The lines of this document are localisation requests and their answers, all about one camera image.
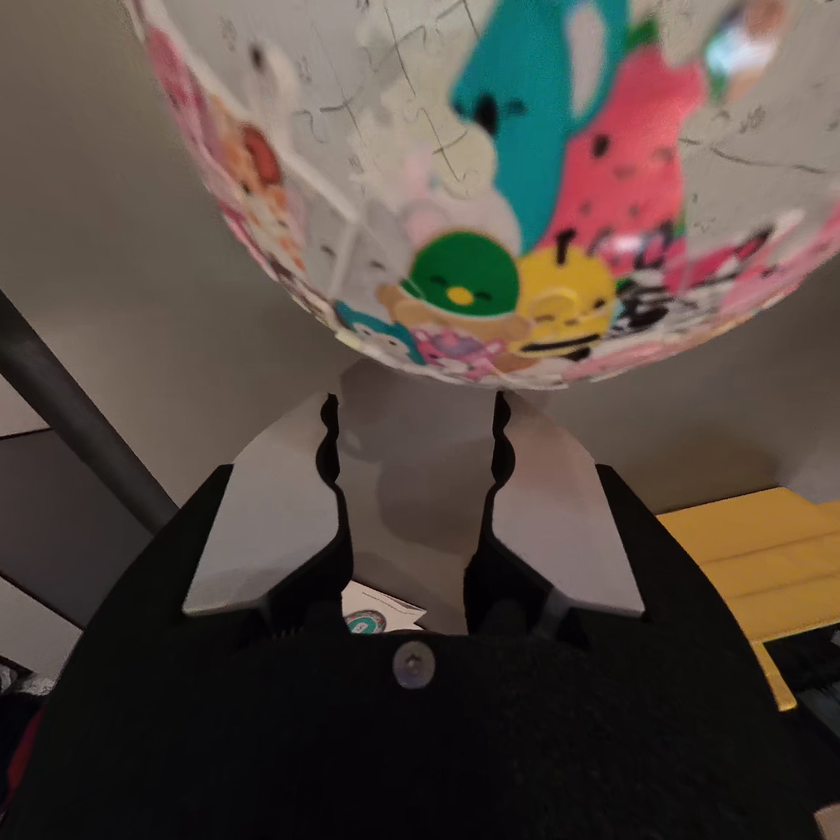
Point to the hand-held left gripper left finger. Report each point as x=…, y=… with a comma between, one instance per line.
x=269, y=525

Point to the colourful puzzle ball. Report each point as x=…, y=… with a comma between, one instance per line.
x=459, y=164

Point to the white printed sheet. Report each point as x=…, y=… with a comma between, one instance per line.
x=380, y=610

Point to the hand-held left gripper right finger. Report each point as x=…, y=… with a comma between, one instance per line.
x=564, y=525

